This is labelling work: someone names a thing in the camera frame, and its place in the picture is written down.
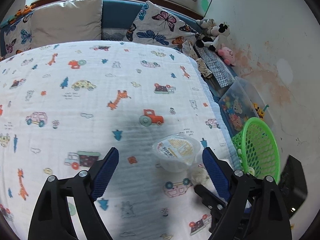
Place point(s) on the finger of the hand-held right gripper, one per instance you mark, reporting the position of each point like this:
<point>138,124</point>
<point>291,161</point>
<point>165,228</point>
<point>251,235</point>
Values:
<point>207,195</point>
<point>215,221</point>

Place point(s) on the orange plush toy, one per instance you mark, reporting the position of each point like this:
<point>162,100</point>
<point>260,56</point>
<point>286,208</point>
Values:
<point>23,11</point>

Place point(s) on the beige patterned cloth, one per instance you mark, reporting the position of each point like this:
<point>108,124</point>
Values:
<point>202,66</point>

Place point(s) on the yellow toy vehicle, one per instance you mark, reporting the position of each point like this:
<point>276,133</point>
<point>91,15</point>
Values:
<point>258,110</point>

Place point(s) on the white tissue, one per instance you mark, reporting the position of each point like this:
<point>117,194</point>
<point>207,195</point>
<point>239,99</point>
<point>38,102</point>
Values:
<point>200,176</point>

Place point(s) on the green plastic basket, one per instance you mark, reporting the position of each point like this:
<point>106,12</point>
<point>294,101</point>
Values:
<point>272,152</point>

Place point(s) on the white cartoon printed blanket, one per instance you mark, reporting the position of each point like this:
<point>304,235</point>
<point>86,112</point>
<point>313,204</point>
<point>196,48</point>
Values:
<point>75,105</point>

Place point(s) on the blue padded backrest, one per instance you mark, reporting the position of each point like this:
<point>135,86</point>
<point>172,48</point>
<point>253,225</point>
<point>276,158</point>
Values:
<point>117,12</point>

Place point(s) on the large butterfly print pillow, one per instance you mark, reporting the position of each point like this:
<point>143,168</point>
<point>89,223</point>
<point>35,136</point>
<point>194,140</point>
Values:
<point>160,25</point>

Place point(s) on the black white patterned cushion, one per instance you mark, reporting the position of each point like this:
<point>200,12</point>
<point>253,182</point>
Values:
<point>217,67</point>

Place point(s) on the clear plastic storage box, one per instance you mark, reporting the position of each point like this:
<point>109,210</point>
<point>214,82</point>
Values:
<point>235,105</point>

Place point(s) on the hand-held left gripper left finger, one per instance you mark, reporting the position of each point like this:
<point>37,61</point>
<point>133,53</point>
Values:
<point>105,175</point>

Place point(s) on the pink plush toy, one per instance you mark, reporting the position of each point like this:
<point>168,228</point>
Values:
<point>226,53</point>

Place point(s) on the grey plush toy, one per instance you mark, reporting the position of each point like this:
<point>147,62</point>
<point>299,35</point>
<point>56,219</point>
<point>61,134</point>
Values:
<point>205,23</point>

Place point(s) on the small butterfly print pillow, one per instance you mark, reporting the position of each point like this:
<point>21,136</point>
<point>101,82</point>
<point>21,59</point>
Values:
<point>17,37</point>

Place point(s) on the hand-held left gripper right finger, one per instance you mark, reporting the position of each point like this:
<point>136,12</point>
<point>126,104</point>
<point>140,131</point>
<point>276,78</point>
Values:
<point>216,175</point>

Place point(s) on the beige pillow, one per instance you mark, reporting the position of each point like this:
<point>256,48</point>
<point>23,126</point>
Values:
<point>67,20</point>

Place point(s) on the clear plastic jelly cup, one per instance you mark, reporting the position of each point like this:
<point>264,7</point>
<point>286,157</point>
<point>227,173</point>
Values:
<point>175,147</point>

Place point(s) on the black white cow plush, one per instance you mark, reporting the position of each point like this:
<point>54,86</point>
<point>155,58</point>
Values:
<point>217,33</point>

